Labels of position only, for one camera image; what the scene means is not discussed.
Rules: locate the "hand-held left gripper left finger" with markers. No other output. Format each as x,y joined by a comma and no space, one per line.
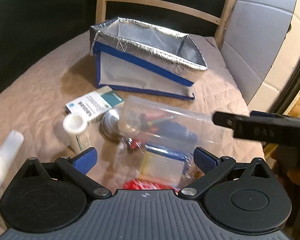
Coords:
86,158

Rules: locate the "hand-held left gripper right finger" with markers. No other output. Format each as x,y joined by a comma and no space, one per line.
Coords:
202,158

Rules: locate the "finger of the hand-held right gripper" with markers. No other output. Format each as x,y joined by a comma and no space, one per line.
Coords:
265,114
252,130

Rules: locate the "round stainless steel dish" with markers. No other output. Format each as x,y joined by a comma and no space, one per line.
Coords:
110,127

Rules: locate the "clear plastic bag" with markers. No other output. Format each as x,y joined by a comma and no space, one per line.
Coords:
170,120

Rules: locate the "silver blue insulated storage bin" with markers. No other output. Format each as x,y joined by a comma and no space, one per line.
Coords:
140,55

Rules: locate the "person's right hand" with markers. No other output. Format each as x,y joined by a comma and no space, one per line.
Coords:
296,177

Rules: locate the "yellow blue box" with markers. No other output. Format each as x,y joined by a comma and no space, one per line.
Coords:
162,162

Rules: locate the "white teal medicine box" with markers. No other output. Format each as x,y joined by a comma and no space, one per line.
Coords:
87,107

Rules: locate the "red plastic item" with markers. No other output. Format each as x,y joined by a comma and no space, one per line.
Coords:
142,185

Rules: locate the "grey white panelled cabinet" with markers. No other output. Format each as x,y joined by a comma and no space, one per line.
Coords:
260,42

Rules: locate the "white paper roll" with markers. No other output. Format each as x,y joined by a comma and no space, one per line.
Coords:
3,157

